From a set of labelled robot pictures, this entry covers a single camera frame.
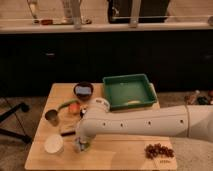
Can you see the dark brown bowl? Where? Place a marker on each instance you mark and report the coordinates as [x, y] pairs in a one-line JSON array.
[[81, 96]]

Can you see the metal measuring cup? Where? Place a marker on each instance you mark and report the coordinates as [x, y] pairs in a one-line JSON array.
[[52, 117]]

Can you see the dark rectangular eraser block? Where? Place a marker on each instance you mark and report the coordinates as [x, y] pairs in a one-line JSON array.
[[68, 129]]

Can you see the blue sponge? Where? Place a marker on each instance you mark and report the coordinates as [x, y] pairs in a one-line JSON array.
[[83, 90]]

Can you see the bunch of red grapes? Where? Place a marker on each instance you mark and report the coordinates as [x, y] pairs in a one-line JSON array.
[[154, 150]]

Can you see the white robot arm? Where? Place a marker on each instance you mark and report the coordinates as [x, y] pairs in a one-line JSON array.
[[193, 121]]

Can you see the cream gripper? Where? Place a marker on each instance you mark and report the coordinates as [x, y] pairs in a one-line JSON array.
[[83, 139]]

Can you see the white paper cup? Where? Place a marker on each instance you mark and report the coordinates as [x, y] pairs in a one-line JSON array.
[[54, 144]]

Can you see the green-handled orange toy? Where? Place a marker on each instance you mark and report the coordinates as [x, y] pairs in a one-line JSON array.
[[72, 105]]

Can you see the green plastic tray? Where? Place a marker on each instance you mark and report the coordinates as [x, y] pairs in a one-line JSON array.
[[128, 91]]

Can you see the orange bowl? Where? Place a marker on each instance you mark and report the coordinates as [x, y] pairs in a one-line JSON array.
[[83, 110]]

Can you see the small grey-blue towel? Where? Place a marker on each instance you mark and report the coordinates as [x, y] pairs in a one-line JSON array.
[[75, 147]]

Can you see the small red dish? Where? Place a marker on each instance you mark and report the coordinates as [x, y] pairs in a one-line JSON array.
[[46, 22]]

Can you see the green plastic cup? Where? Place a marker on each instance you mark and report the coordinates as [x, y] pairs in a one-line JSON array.
[[86, 145]]

